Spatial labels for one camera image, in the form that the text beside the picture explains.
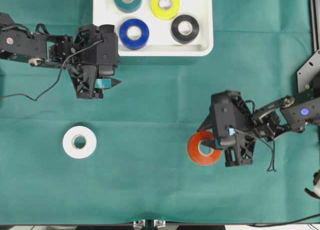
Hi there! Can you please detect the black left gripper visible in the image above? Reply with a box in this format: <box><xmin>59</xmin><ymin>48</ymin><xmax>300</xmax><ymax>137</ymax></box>
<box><xmin>67</xmin><ymin>24</ymin><xmax>121</xmax><ymax>99</ymax></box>

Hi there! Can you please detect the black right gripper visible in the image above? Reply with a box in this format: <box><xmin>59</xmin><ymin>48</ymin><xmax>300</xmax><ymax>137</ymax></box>
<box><xmin>197</xmin><ymin>91</ymin><xmax>255</xmax><ymax>167</ymax></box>

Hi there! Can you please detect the red orange tape roll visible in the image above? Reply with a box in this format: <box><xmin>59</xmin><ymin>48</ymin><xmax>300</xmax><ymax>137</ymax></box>
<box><xmin>187</xmin><ymin>131</ymin><xmax>223</xmax><ymax>166</ymax></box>

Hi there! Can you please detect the blue tape roll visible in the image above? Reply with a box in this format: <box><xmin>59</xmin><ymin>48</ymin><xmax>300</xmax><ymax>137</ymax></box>
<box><xmin>119</xmin><ymin>19</ymin><xmax>150</xmax><ymax>50</ymax></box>

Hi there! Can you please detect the teal green tape roll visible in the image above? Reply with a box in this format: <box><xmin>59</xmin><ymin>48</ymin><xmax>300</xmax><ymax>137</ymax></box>
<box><xmin>112</xmin><ymin>0</ymin><xmax>144</xmax><ymax>14</ymax></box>

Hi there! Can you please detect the black tape roll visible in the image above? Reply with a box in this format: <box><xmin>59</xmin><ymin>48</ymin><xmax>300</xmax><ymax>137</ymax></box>
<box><xmin>170</xmin><ymin>15</ymin><xmax>200</xmax><ymax>44</ymax></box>

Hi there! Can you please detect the yellow tape roll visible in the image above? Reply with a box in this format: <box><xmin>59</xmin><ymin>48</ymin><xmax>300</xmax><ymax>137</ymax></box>
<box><xmin>151</xmin><ymin>0</ymin><xmax>181</xmax><ymax>21</ymax></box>

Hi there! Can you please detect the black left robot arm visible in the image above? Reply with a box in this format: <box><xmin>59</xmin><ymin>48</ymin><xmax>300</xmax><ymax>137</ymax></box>
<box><xmin>0</xmin><ymin>13</ymin><xmax>121</xmax><ymax>99</ymax></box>

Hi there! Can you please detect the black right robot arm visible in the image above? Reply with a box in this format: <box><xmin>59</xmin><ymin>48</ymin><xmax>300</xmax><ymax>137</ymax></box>
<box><xmin>197</xmin><ymin>75</ymin><xmax>320</xmax><ymax>167</ymax></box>

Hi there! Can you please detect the white tape roll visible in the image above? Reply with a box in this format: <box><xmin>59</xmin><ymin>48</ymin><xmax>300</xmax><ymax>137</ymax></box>
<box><xmin>62</xmin><ymin>126</ymin><xmax>97</xmax><ymax>159</ymax></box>

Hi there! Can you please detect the white plastic tray case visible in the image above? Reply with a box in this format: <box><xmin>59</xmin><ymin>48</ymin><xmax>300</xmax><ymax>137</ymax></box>
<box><xmin>92</xmin><ymin>0</ymin><xmax>214</xmax><ymax>57</ymax></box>

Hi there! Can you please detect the green table cloth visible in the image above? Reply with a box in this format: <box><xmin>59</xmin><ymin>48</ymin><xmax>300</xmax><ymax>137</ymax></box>
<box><xmin>0</xmin><ymin>0</ymin><xmax>320</xmax><ymax>225</ymax></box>

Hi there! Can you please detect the white object at edge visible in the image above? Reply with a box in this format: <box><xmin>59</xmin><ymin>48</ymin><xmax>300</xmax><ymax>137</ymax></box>
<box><xmin>304</xmin><ymin>171</ymin><xmax>320</xmax><ymax>199</ymax></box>

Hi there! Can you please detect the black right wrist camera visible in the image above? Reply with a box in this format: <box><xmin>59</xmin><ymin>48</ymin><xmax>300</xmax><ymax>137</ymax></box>
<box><xmin>210</xmin><ymin>91</ymin><xmax>235</xmax><ymax>148</ymax></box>

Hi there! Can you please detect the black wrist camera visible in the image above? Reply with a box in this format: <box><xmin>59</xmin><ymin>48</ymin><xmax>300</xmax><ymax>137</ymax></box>
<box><xmin>210</xmin><ymin>91</ymin><xmax>235</xmax><ymax>148</ymax></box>
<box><xmin>78</xmin><ymin>24</ymin><xmax>121</xmax><ymax>77</ymax></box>

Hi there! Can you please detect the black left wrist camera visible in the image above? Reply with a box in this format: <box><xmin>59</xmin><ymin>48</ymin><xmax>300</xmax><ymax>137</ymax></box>
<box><xmin>78</xmin><ymin>24</ymin><xmax>121</xmax><ymax>77</ymax></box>

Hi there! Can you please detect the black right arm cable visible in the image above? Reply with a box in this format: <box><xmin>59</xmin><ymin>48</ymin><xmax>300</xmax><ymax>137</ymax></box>
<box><xmin>231</xmin><ymin>128</ymin><xmax>278</xmax><ymax>172</ymax></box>

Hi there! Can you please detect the black left camera cable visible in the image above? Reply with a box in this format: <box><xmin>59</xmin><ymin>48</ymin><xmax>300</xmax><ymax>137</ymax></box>
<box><xmin>0</xmin><ymin>39</ymin><xmax>105</xmax><ymax>102</ymax></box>

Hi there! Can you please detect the black cable bottom right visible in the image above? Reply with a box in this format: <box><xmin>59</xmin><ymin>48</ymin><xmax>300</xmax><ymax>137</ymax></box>
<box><xmin>246</xmin><ymin>213</ymin><xmax>320</xmax><ymax>227</ymax></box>

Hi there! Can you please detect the metal table clamp bracket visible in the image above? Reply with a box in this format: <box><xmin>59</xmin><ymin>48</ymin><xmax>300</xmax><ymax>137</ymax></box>
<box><xmin>133</xmin><ymin>219</ymin><xmax>166</xmax><ymax>230</ymax></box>

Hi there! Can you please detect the aluminium frame rail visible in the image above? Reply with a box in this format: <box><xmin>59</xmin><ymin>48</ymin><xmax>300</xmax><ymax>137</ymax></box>
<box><xmin>309</xmin><ymin>0</ymin><xmax>320</xmax><ymax>52</ymax></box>

